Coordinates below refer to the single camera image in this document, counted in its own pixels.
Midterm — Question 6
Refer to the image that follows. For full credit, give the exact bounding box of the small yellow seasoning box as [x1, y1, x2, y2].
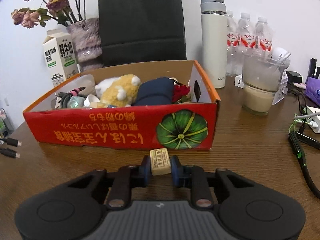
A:
[150, 148, 171, 176]

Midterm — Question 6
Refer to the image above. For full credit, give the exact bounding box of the red fabric rose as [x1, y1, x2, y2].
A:
[172, 80, 190, 103]

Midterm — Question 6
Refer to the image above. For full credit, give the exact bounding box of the white and yellow plush toy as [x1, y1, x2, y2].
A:
[95, 74, 142, 107]

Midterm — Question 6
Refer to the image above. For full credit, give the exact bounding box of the navy blue pouch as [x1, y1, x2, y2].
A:
[133, 77, 174, 106]

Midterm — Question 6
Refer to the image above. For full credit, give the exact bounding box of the white earbuds case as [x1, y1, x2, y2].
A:
[84, 94, 100, 107]

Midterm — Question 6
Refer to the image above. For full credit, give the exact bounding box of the red cardboard box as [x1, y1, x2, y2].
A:
[23, 61, 221, 151]

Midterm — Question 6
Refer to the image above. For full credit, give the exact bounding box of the white charger block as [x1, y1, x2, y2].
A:
[234, 74, 244, 89]

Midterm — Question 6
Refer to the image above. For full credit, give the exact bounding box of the glass jar with milk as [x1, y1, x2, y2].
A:
[242, 54, 285, 115]

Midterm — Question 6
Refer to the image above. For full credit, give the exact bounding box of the white power bank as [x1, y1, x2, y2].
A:
[306, 106, 320, 134]

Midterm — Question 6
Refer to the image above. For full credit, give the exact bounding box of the black power adapter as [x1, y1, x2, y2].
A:
[286, 71, 303, 83]

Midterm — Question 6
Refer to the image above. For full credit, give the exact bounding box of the purple tissue pack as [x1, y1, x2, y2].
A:
[305, 77, 320, 106]

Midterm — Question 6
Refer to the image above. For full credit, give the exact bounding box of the white milk carton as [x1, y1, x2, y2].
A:
[42, 29, 79, 87]

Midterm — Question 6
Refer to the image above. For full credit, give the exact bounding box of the water bottle pack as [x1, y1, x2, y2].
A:
[226, 11, 273, 76]

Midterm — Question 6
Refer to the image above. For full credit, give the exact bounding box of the purple fuzzy vase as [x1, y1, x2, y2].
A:
[67, 18, 103, 72]

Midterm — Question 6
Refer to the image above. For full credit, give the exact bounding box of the black paper bag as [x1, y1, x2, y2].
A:
[98, 0, 187, 67]

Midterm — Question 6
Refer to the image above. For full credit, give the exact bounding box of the white thermos bottle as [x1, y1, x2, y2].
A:
[200, 0, 227, 89]

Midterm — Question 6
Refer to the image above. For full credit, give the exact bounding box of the dried flower bouquet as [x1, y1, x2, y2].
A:
[11, 0, 86, 29]

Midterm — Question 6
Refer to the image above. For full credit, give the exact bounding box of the black green cable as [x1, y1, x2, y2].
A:
[287, 114, 320, 201]

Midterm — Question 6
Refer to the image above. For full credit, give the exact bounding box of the black USB cable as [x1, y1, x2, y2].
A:
[0, 137, 23, 159]

